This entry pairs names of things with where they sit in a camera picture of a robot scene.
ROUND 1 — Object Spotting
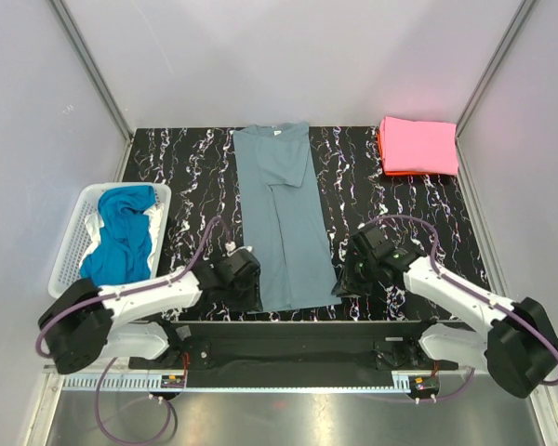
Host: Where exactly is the grey-blue t shirt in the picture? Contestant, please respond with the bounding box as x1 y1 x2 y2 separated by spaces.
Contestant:
232 123 340 312

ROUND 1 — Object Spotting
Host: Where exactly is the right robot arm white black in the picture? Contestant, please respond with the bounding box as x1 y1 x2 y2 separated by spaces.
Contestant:
333 226 558 399

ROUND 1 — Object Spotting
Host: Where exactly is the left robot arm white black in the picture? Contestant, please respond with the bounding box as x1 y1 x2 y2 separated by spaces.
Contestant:
35 247 262 375

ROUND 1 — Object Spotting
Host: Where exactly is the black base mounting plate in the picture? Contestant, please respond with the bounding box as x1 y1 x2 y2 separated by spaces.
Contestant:
129 321 458 380

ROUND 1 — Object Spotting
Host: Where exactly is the orange folded t shirt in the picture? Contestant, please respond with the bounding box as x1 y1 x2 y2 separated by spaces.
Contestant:
377 130 429 177

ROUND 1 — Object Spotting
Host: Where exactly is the bright blue t shirt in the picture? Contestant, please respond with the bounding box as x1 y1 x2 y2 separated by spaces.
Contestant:
79 185 155 286

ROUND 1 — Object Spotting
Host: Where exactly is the pink folded t shirt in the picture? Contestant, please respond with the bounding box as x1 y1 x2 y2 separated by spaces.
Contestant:
379 116 458 176

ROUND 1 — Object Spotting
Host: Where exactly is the white cloth in basket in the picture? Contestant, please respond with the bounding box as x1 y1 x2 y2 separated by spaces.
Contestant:
79 203 165 272

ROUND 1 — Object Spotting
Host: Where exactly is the white plastic laundry basket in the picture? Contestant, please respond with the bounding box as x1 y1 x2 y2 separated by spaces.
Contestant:
47 182 172 299

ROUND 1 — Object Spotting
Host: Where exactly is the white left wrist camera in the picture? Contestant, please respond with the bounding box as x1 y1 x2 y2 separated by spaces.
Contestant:
225 242 252 256

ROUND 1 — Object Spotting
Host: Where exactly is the white slotted cable duct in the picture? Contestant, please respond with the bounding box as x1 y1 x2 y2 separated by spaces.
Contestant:
63 372 410 394

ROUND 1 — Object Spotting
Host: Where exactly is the left aluminium frame post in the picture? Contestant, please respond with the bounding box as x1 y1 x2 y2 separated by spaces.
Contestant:
50 0 135 140

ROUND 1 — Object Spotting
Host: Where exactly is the aluminium frame post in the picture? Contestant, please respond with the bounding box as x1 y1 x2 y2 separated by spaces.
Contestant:
50 0 135 140
456 0 538 139

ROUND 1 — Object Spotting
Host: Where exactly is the right aluminium frame post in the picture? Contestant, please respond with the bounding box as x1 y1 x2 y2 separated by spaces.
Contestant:
456 0 538 139

